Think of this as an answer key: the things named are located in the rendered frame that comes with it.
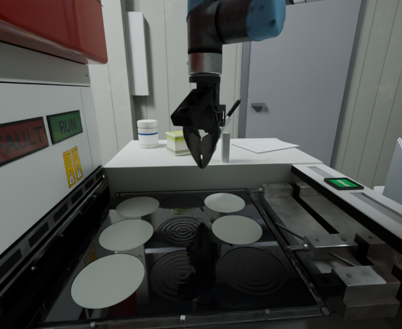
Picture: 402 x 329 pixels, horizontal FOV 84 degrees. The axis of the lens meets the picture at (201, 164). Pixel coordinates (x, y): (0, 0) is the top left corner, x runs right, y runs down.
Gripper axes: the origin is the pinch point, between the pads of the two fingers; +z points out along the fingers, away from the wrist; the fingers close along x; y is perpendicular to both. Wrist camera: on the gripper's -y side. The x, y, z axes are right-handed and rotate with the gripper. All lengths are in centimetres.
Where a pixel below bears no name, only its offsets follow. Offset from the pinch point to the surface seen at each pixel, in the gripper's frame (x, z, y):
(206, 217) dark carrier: -4.7, 9.2, -7.5
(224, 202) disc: -6.2, 9.2, 0.7
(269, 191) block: -15.4, 9.4, 12.1
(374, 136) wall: -97, 32, 261
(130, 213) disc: 11.7, 9.2, -13.0
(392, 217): -37.4, 3.6, -2.8
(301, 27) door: -10, -72, 205
